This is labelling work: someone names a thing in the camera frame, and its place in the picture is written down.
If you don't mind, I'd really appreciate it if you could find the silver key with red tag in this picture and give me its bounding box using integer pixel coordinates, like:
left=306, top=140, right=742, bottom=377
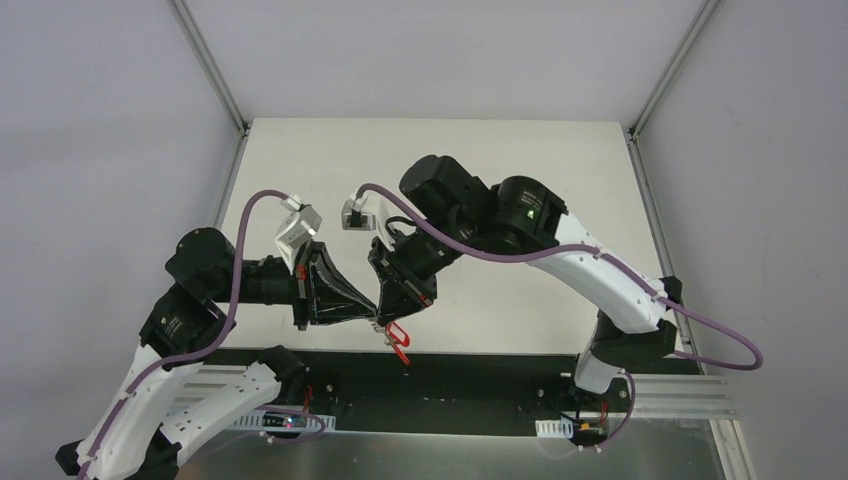
left=384, top=322, right=411, bottom=348

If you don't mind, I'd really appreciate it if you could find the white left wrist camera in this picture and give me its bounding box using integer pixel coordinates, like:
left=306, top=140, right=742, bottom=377
left=274, top=195, right=322, bottom=273

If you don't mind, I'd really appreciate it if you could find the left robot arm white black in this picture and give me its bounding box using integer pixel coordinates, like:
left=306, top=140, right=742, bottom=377
left=56, top=228, right=376, bottom=479

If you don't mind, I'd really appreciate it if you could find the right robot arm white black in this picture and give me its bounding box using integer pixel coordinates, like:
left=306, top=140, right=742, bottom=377
left=345, top=155, right=681, bottom=410

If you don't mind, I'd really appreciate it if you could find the right controller board with wires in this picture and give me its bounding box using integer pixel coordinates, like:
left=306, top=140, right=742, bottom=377
left=569, top=400, right=609, bottom=446

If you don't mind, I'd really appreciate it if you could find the metal key organizer red handle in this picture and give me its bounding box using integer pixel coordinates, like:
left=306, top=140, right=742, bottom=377
left=372, top=321, right=411, bottom=367

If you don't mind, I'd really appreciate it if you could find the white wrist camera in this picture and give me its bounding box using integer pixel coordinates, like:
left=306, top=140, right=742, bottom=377
left=274, top=195, right=322, bottom=273
left=340, top=192, right=396, bottom=251

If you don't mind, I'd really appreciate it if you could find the left controller board with wires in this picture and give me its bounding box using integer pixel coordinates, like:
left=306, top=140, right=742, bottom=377
left=260, top=385, right=317, bottom=431

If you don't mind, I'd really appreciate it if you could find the controller board with wires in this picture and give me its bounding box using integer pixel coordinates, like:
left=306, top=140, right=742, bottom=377
left=569, top=400, right=609, bottom=446
left=260, top=385, right=317, bottom=431

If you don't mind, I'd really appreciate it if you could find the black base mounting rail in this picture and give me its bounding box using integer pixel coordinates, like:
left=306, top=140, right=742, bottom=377
left=192, top=349, right=704, bottom=439

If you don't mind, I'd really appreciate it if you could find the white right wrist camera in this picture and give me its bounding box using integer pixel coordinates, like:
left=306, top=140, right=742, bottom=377
left=340, top=192, right=396, bottom=251

